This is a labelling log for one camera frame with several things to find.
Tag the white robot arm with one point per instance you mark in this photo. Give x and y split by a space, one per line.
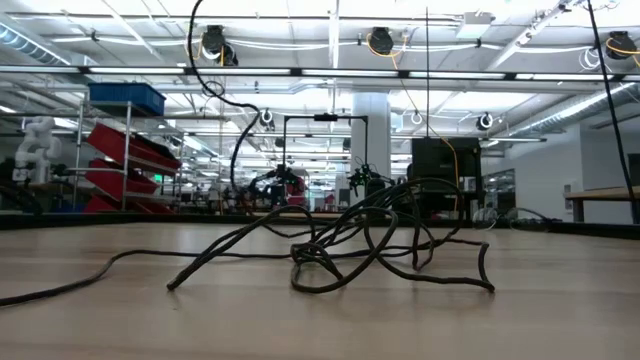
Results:
37 145

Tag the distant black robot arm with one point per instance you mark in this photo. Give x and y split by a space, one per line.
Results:
270 180
367 176

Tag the black office chair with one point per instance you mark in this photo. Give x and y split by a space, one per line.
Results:
375 187

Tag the white building column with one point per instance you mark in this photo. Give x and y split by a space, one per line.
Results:
370 130

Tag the black cabinet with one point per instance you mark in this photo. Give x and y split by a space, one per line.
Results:
440 160

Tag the black-framed eyeglasses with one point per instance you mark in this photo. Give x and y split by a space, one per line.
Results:
484 219

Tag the metal shelf rack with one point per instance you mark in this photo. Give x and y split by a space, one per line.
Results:
127 145

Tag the red plastic storage bin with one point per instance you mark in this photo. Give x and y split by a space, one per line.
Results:
115 142
115 182
97 206

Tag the blue plastic storage bin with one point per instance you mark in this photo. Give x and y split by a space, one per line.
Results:
125 95

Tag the white ceiling box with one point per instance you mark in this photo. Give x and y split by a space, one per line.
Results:
475 22

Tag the wooden workbench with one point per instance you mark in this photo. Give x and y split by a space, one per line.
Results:
600 194

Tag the black machine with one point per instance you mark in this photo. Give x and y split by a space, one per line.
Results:
20 200

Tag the thin black diagonal pole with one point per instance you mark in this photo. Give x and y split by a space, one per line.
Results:
610 100

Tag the distant black rig frame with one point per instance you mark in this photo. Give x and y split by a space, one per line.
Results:
325 118

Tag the black aluminium table frame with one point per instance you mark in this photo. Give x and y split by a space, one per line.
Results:
150 219

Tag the silver ceiling duct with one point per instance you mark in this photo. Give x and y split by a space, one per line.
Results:
25 42

